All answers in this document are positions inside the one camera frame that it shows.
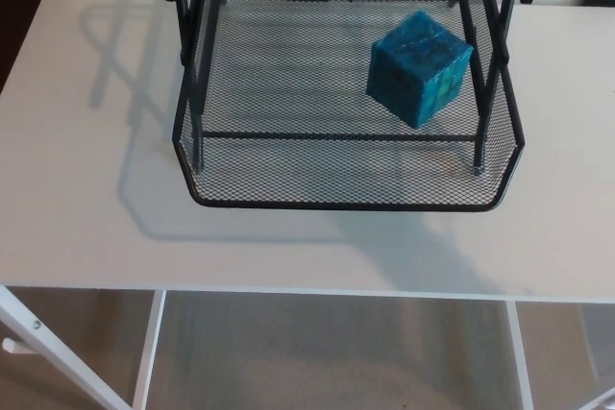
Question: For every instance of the blue painted cube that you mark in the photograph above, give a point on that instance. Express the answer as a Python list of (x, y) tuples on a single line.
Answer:
[(413, 74)]

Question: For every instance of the black mesh file tray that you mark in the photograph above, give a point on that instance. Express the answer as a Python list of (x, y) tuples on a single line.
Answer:
[(307, 175)]

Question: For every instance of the white desk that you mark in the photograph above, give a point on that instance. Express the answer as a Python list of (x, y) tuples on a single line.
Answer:
[(72, 165)]

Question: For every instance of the dark brown wooden furniture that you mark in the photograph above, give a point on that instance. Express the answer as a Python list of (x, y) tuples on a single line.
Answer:
[(26, 7)]

